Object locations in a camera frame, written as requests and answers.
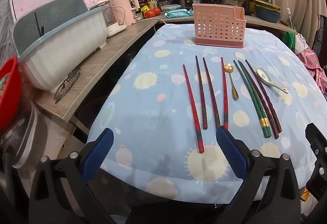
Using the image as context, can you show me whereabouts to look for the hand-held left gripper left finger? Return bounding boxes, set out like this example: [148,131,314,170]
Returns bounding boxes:
[28,127,131,224]

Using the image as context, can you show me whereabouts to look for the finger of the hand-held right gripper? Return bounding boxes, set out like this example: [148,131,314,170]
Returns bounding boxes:
[305,123,327,201]

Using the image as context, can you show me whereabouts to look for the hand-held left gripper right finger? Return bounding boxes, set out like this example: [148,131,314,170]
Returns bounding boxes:
[216,125,302,224]

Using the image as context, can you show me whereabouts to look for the maroon chopstick pair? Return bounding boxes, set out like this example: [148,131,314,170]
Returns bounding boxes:
[239,60,280,140]

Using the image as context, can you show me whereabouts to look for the green chopstick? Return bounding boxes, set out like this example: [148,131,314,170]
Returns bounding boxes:
[236,60,271,137]
[233,60,268,138]

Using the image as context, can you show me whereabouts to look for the red chopstick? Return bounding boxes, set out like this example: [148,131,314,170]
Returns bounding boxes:
[182,64,205,154]
[221,57,229,130]
[202,57,222,131]

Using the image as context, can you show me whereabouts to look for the white ceramic spoon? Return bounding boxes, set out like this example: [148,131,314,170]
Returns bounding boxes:
[256,66,290,94]

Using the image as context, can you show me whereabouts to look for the pink perforated utensil basket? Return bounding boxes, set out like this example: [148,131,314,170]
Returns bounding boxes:
[192,3,247,48]

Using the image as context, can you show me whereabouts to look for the pink floral cloth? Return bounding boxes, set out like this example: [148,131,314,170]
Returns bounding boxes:
[296,47,325,94]

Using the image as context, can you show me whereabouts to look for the black eyeglasses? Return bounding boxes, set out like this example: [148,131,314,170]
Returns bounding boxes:
[53,68,82,104]

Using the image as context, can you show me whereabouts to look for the gold flower spoon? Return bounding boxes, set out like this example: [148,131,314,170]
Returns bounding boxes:
[223,63,240,101]

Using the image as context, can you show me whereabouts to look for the wooden counter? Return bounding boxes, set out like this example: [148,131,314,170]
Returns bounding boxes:
[33,16,298,123]

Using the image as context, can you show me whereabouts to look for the green plastic bag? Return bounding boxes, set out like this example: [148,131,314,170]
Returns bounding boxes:
[281,26,297,53]

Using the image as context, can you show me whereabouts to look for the red plastic basin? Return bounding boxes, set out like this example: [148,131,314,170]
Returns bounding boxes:
[0,56,22,131]

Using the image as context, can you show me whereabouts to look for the grey-blue plastic dish rack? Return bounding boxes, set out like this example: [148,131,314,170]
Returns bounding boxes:
[13,0,108,94]

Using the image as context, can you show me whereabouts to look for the white kitchen appliance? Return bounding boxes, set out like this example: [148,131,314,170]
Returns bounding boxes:
[88,0,127,38]

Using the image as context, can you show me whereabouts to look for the stack of blue bowls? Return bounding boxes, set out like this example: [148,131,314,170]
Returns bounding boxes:
[254,0,281,23]

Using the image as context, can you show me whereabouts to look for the blue wet wipes pack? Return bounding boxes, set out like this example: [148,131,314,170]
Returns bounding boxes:
[165,8,194,18]

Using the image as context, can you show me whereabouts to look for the pink electric kettle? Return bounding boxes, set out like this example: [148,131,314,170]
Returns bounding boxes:
[110,0,140,26]

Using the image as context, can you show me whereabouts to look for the glass container with lid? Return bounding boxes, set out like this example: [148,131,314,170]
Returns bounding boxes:
[161,4,180,12]

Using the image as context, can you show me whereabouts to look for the small lidded steel pot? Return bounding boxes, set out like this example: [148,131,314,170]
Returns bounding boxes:
[157,0,175,10]

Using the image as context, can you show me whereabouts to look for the white cable with switch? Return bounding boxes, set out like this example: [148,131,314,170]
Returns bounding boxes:
[271,0,294,52]

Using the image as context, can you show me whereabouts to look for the black utensil handle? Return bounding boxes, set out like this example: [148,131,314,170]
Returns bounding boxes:
[34,11,44,36]

